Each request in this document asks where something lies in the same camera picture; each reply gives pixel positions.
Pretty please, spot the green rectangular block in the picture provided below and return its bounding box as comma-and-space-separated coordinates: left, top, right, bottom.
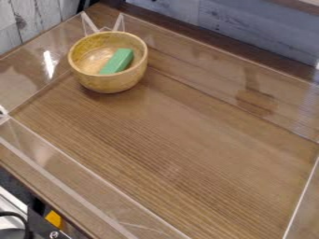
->
99, 49, 134, 75

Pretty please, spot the brown wooden bowl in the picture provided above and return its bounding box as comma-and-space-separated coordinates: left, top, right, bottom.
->
67, 31, 148, 93

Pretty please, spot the yellow label block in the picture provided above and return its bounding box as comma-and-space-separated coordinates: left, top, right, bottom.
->
46, 210, 64, 230

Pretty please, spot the black device with screw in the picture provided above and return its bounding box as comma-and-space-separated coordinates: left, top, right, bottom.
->
28, 207, 90, 239

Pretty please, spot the clear acrylic tray wall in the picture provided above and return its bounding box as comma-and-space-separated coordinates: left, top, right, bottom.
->
0, 118, 191, 239

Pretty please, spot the black cable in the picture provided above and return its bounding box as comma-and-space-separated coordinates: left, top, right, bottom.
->
0, 211, 32, 239

